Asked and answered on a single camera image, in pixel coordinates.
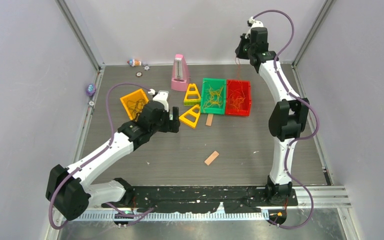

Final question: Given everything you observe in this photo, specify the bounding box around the orange plastic bin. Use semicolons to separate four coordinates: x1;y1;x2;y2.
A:
120;89;149;120

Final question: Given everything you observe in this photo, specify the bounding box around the yellow cable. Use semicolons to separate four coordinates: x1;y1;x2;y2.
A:
202;83;225;113

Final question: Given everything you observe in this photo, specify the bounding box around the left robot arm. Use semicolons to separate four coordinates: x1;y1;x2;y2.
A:
45;100;180;221

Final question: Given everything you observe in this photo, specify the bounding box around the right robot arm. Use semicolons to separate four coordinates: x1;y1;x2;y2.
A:
235;21;309;205

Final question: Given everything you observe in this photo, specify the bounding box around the yellow triangle block lower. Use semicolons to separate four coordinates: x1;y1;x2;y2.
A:
179;104;201;129

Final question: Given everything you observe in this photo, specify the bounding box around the yellow triangle block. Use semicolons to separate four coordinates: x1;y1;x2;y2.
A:
179;104;201;129
183;83;202;106

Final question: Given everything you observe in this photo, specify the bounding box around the yellow triangle block upper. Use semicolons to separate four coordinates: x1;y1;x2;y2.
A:
183;83;202;106

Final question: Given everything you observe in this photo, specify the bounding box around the small wooden block upright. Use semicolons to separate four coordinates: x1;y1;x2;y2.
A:
205;114;214;127

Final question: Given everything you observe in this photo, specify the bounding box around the pink metronome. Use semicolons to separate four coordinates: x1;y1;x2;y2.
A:
171;54;191;92

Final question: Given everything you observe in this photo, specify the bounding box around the green plastic bin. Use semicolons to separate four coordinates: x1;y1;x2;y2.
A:
200;78;227;115

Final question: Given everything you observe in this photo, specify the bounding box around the flat wooden block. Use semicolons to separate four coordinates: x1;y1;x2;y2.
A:
204;151;220;166

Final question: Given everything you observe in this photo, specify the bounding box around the red plastic bin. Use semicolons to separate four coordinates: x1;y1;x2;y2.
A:
225;79;252;117

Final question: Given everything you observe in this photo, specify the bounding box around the small toy figurine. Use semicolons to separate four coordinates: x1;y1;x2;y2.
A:
126;58;143;67

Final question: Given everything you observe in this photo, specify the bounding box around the purple toy ball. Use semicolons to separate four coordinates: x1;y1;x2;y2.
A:
86;83;97;97

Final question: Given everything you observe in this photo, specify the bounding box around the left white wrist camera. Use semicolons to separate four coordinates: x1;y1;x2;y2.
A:
147;88;169;112

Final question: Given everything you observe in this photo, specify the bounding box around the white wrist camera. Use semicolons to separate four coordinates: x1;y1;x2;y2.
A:
247;16;264;29
147;88;169;112

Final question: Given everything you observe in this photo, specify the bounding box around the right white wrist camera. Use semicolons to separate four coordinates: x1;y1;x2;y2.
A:
247;16;264;29

